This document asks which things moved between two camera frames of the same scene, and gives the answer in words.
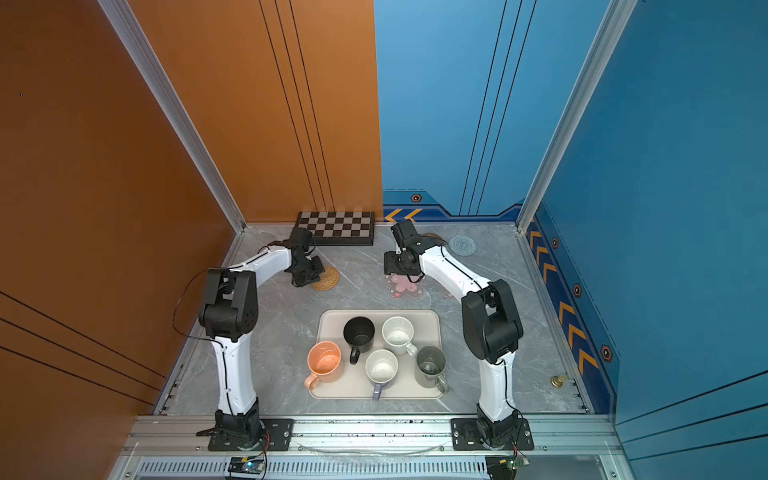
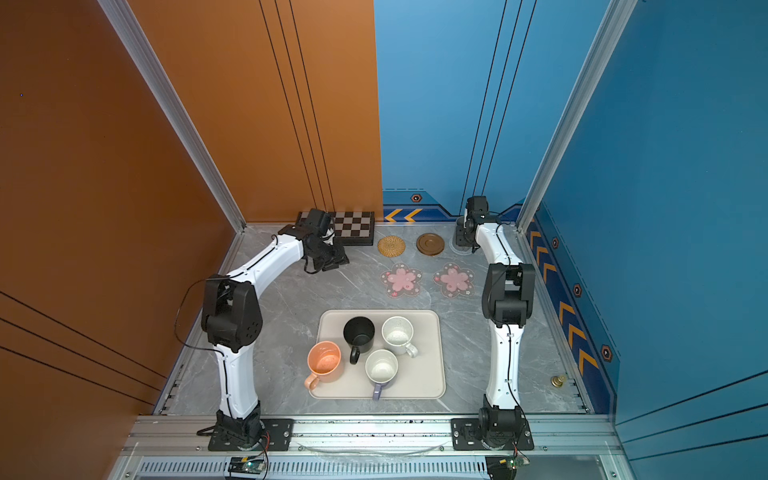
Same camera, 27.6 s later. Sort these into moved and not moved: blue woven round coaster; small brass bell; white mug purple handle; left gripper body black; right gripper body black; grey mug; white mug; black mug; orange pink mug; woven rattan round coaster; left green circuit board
Moved: woven rattan round coaster; right gripper body black; grey mug; left gripper body black
Not moved: white mug purple handle; black mug; blue woven round coaster; small brass bell; white mug; left green circuit board; orange pink mug
